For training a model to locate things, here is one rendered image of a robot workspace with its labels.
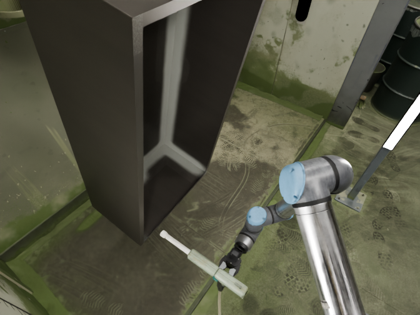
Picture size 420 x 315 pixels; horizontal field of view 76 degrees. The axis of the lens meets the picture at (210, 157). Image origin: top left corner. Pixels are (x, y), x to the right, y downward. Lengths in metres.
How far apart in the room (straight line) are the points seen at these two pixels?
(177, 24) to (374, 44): 1.79
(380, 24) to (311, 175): 1.93
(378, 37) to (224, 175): 1.62
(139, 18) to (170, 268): 1.60
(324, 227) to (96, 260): 1.53
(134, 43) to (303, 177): 0.56
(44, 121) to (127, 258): 1.06
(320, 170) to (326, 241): 0.20
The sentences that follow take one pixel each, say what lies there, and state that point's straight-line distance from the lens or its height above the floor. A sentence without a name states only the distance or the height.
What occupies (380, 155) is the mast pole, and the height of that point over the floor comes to 0.52.
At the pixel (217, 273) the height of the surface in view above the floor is 0.56.
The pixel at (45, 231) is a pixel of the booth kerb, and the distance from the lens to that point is 2.22.
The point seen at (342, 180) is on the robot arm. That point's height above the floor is 1.18.
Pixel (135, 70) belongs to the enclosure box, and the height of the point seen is 1.53.
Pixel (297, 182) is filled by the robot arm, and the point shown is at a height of 1.20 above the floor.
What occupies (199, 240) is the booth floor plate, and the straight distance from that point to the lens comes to 1.95.
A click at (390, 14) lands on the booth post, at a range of 2.59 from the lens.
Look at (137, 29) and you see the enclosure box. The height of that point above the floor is 1.61.
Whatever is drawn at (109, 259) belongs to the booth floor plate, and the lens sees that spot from 2.00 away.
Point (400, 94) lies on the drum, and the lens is 3.33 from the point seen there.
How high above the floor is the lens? 1.81
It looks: 48 degrees down
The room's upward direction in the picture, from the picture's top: 2 degrees clockwise
